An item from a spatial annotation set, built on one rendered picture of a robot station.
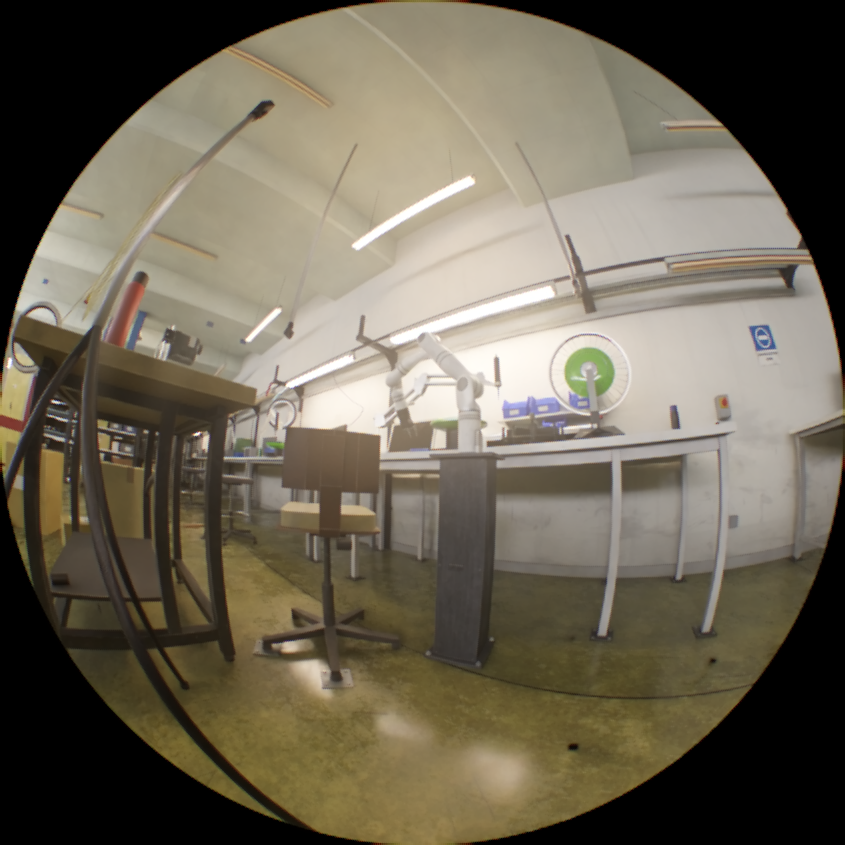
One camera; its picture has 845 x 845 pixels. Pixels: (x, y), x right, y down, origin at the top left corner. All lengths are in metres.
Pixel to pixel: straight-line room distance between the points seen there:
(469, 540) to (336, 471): 0.52
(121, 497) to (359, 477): 1.53
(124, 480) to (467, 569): 1.88
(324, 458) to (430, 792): 0.99
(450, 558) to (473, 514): 0.19
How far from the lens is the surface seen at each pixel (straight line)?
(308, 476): 0.93
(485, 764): 0.91
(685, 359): 2.47
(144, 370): 0.80
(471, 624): 1.17
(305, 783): 0.87
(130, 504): 2.01
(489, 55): 2.99
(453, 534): 1.07
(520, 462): 1.39
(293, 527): 1.03
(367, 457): 0.96
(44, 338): 0.86
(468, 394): 1.13
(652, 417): 2.29
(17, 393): 6.99
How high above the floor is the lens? 0.75
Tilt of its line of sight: 12 degrees up
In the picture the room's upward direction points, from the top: 1 degrees clockwise
